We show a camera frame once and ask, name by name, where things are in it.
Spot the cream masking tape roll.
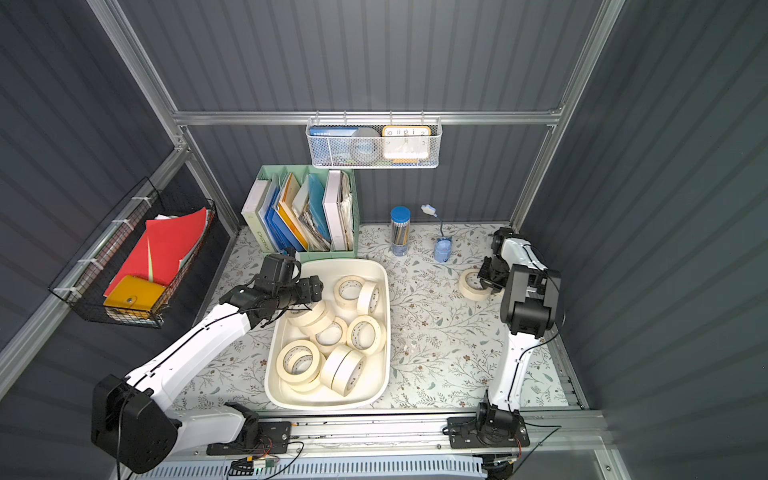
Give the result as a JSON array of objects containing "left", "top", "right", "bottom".
[
  {"left": 288, "top": 375, "right": 322, "bottom": 394},
  {"left": 334, "top": 275, "right": 366, "bottom": 310},
  {"left": 458, "top": 268, "right": 492, "bottom": 301},
  {"left": 346, "top": 315, "right": 387, "bottom": 356},
  {"left": 276, "top": 340, "right": 326, "bottom": 386},
  {"left": 356, "top": 281, "right": 380, "bottom": 316},
  {"left": 320, "top": 345, "right": 367, "bottom": 397},
  {"left": 285, "top": 300, "right": 336, "bottom": 337},
  {"left": 310, "top": 317, "right": 348, "bottom": 356}
]

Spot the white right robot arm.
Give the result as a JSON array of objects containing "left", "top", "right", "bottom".
[{"left": 475, "top": 227, "right": 561, "bottom": 445}]

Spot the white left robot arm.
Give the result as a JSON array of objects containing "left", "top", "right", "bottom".
[{"left": 90, "top": 254, "right": 324, "bottom": 474}]

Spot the white plastic storage box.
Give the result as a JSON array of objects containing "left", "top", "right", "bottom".
[{"left": 265, "top": 259, "right": 392, "bottom": 411}]

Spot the blue box in basket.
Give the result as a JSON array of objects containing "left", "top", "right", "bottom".
[{"left": 307, "top": 126, "right": 358, "bottom": 167}]

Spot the clear tape roll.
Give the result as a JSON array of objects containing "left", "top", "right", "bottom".
[{"left": 349, "top": 127, "right": 381, "bottom": 165}]

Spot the blue folder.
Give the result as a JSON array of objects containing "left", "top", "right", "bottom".
[{"left": 265, "top": 182, "right": 304, "bottom": 252}]

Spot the white book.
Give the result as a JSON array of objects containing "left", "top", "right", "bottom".
[{"left": 241, "top": 179, "right": 274, "bottom": 253}]

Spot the orange folder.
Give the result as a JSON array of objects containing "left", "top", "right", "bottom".
[{"left": 277, "top": 173, "right": 309, "bottom": 252}]

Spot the green file organizer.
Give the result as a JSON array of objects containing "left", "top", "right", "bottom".
[{"left": 255, "top": 165, "right": 360, "bottom": 261}]

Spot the floral table mat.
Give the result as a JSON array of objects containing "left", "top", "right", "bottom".
[{"left": 174, "top": 223, "right": 505, "bottom": 410}]

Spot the white binder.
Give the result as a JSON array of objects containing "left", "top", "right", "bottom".
[{"left": 323, "top": 170, "right": 348, "bottom": 251}]

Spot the teal folder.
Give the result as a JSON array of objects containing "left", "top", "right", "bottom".
[{"left": 307, "top": 173, "right": 331, "bottom": 243}]

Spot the blue lid pencil jar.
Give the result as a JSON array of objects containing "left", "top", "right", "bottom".
[{"left": 390, "top": 206, "right": 411, "bottom": 256}]

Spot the red folder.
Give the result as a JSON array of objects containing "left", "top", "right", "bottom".
[{"left": 104, "top": 208, "right": 212, "bottom": 298}]

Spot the yellow wallet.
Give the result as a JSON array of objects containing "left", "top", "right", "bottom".
[{"left": 104, "top": 275, "right": 166, "bottom": 313}]

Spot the orange white clock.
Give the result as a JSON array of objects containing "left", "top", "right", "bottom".
[{"left": 381, "top": 125, "right": 432, "bottom": 162}]

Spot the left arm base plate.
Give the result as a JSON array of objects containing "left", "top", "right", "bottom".
[{"left": 206, "top": 421, "right": 292, "bottom": 456}]

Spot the black wire wall basket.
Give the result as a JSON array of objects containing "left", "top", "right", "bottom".
[{"left": 49, "top": 179, "right": 217, "bottom": 328}]

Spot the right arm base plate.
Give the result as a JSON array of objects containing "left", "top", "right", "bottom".
[{"left": 442, "top": 415, "right": 530, "bottom": 449}]

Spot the white wire hanging basket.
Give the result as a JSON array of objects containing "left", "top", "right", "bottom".
[{"left": 305, "top": 116, "right": 444, "bottom": 170}]

